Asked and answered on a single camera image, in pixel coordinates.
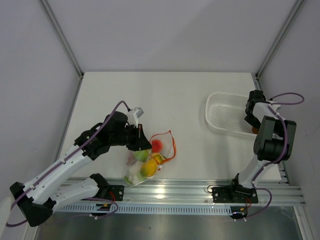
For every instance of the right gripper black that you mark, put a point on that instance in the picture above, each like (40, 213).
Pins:
(252, 122)

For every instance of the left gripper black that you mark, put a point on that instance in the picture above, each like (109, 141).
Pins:
(140, 142)

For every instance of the green apple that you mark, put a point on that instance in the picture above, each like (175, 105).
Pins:
(141, 155)

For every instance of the round orange brown fruit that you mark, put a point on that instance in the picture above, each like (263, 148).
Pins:
(255, 130)

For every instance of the peach orange red fruit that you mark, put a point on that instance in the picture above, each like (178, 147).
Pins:
(157, 145)

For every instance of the red grape bunch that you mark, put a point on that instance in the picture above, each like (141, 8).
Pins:
(130, 159)

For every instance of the clear zip bag orange zipper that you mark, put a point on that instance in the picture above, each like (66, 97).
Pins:
(169, 151)

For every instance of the mango yellow green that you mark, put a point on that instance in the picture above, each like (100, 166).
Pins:
(149, 168)

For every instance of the white cauliflower green leaves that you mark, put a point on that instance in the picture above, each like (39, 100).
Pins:
(133, 175)

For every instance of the yellow orange fruit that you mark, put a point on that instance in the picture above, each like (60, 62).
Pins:
(158, 157)

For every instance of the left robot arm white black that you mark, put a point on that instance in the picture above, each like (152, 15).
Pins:
(40, 197)

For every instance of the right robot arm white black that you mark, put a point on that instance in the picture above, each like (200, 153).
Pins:
(273, 142)

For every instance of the white perforated plastic basket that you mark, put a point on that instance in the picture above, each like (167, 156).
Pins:
(225, 114)

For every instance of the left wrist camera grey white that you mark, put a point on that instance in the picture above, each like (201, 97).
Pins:
(133, 116)

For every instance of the right aluminium frame post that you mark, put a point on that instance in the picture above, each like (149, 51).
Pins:
(280, 37)

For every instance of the aluminium frame post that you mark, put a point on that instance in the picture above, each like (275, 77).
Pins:
(49, 13)
(280, 37)

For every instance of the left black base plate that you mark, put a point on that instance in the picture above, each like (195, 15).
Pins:
(115, 192)

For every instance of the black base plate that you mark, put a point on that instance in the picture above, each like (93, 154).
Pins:
(233, 195)
(115, 192)

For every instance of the aluminium mounting rail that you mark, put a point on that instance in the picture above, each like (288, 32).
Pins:
(194, 192)

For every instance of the slotted white cable duct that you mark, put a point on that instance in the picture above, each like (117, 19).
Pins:
(161, 209)

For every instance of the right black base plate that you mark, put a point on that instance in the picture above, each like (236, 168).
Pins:
(233, 195)

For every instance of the left aluminium frame post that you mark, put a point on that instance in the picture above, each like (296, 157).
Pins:
(49, 13)

